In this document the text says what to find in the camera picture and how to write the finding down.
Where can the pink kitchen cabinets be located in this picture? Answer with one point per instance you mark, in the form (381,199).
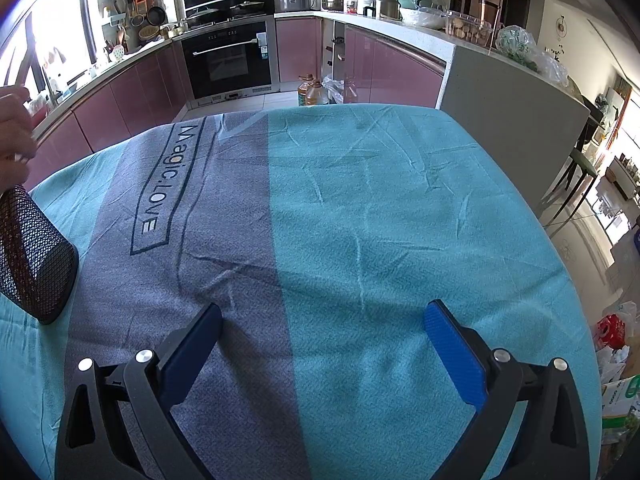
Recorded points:
(150,85)

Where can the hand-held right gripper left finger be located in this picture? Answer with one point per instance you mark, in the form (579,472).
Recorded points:
(192,350)

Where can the black built-in oven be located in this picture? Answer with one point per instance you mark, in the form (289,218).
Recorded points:
(227,65)

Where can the red white plastic bag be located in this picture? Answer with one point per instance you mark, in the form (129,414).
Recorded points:
(612,327)

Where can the copper lid glass jar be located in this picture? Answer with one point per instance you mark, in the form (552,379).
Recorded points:
(490,10)

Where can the kitchen window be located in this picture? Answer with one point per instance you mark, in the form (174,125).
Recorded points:
(55,25)

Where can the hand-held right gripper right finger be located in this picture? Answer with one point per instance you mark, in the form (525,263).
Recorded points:
(455,355)

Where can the steel thermos flask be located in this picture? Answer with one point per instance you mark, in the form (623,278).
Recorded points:
(387,5)

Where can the green seat chair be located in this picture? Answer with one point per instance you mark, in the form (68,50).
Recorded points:
(582,162)

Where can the wok with glass lid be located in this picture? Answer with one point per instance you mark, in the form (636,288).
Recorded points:
(202,15)

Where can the hanging black pan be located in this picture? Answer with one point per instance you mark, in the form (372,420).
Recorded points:
(156,16)

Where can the green white carton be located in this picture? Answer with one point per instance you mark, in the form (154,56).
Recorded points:
(622,400)

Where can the teal grey printed tablecloth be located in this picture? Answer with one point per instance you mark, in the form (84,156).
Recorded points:
(350,210)

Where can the frying pan with lid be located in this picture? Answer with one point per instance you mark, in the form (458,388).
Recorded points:
(246,8)

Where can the wicker basket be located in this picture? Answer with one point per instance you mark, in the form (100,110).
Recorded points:
(147,33)

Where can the silver bread box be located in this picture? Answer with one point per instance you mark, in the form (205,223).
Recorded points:
(295,1)

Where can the clear plastic bag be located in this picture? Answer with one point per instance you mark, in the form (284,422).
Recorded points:
(550,67)

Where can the yellow cooking oil bottle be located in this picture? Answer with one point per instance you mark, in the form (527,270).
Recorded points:
(312,92)

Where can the black mesh utensil holder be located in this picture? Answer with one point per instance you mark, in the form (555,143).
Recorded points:
(35,260)

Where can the person's left hand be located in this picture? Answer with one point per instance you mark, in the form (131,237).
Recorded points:
(12,130)

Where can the green plastic bag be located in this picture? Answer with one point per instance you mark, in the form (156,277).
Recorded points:
(515,42)

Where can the round wall clock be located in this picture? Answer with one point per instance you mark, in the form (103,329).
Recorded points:
(561,27)

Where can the clear egg container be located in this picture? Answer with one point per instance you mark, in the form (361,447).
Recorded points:
(467,30)

